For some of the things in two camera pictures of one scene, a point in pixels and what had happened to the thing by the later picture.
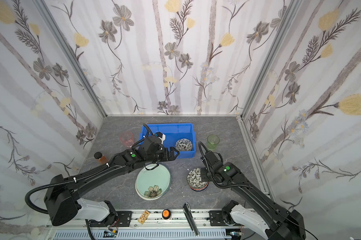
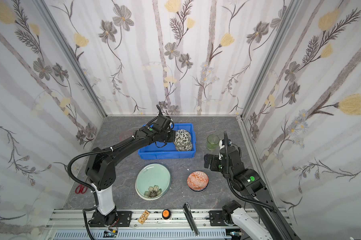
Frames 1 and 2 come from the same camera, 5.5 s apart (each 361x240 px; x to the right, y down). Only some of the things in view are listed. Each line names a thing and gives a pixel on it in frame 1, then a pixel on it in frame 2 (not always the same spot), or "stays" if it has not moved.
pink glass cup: (127, 138) stays
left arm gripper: (168, 153) to (169, 135)
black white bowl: (194, 180) to (182, 137)
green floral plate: (153, 184) stays
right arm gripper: (204, 174) to (213, 162)
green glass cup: (213, 141) stays
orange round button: (166, 214) stays
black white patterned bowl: (183, 144) stays
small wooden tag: (143, 217) stays
